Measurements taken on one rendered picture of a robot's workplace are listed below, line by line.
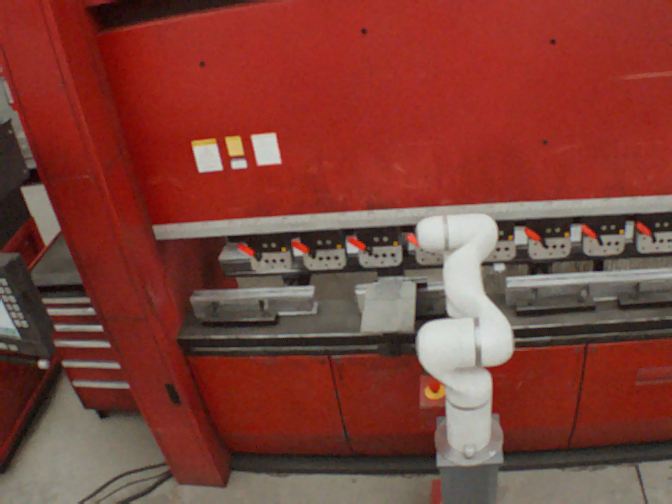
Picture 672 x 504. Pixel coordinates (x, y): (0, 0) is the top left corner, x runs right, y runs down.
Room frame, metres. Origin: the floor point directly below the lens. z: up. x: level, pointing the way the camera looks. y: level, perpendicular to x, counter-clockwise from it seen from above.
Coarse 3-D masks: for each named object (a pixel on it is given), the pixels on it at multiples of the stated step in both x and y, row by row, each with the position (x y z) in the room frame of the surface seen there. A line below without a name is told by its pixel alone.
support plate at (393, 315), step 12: (372, 288) 1.91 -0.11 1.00; (408, 288) 1.87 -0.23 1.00; (372, 300) 1.84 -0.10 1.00; (384, 300) 1.82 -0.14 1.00; (396, 300) 1.81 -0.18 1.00; (408, 300) 1.80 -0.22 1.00; (372, 312) 1.77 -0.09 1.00; (384, 312) 1.76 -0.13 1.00; (396, 312) 1.75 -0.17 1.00; (408, 312) 1.73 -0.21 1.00; (372, 324) 1.70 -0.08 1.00; (384, 324) 1.69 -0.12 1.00; (396, 324) 1.68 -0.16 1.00; (408, 324) 1.67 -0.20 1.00
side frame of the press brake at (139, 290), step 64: (0, 0) 1.91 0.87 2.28; (64, 0) 1.96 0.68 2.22; (0, 64) 1.93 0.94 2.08; (64, 64) 1.88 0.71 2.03; (64, 128) 1.90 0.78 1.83; (64, 192) 1.91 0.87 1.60; (128, 192) 2.00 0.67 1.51; (128, 256) 1.88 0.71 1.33; (192, 256) 2.32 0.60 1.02; (128, 320) 1.90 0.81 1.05; (128, 384) 1.93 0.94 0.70; (192, 384) 1.96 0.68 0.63; (192, 448) 1.89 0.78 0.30
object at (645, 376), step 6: (642, 372) 1.57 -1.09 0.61; (648, 372) 1.56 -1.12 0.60; (654, 372) 1.56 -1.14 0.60; (660, 372) 1.55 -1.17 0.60; (666, 372) 1.55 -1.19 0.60; (642, 378) 1.57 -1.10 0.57; (648, 378) 1.56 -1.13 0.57; (654, 378) 1.56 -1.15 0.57; (660, 378) 1.55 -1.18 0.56; (666, 378) 1.55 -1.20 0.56; (636, 384) 1.56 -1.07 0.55; (642, 384) 1.55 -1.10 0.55; (648, 384) 1.55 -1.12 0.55
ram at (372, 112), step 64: (320, 0) 1.91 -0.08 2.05; (384, 0) 1.87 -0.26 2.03; (448, 0) 1.83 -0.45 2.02; (512, 0) 1.79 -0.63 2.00; (576, 0) 1.75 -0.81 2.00; (640, 0) 1.71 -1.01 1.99; (128, 64) 2.06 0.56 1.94; (192, 64) 2.01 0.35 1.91; (256, 64) 1.96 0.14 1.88; (320, 64) 1.92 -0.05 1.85; (384, 64) 1.88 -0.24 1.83; (448, 64) 1.84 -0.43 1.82; (512, 64) 1.79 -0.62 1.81; (576, 64) 1.75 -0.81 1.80; (640, 64) 1.71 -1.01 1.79; (128, 128) 2.07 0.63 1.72; (192, 128) 2.02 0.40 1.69; (256, 128) 1.97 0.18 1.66; (320, 128) 1.93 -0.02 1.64; (384, 128) 1.88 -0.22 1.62; (448, 128) 1.84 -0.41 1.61; (512, 128) 1.80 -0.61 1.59; (576, 128) 1.75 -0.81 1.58; (640, 128) 1.70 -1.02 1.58; (192, 192) 2.04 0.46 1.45; (256, 192) 1.98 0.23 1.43; (320, 192) 1.94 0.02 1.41; (384, 192) 1.89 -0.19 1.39; (448, 192) 1.84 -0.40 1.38; (512, 192) 1.80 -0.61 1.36; (576, 192) 1.75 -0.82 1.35; (640, 192) 1.70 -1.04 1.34
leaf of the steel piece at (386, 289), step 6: (384, 282) 1.93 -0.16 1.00; (390, 282) 1.92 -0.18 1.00; (396, 282) 1.91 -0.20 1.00; (378, 288) 1.90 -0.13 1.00; (384, 288) 1.89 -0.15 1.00; (390, 288) 1.88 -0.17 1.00; (396, 288) 1.88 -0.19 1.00; (378, 294) 1.86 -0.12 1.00; (384, 294) 1.83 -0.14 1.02; (390, 294) 1.82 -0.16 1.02; (396, 294) 1.82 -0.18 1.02
